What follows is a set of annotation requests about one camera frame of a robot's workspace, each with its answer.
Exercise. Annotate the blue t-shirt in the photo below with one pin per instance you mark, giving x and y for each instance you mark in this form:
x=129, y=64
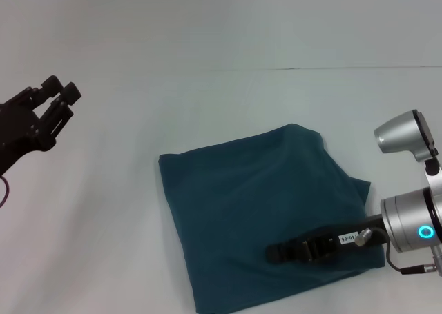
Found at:
x=259, y=196

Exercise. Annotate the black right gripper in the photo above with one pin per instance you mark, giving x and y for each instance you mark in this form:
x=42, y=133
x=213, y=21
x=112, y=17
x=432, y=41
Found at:
x=348, y=238

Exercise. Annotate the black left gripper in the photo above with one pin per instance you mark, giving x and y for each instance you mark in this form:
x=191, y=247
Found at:
x=19, y=127

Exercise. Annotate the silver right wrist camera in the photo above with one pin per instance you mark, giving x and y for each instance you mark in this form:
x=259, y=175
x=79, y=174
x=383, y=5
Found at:
x=404, y=138

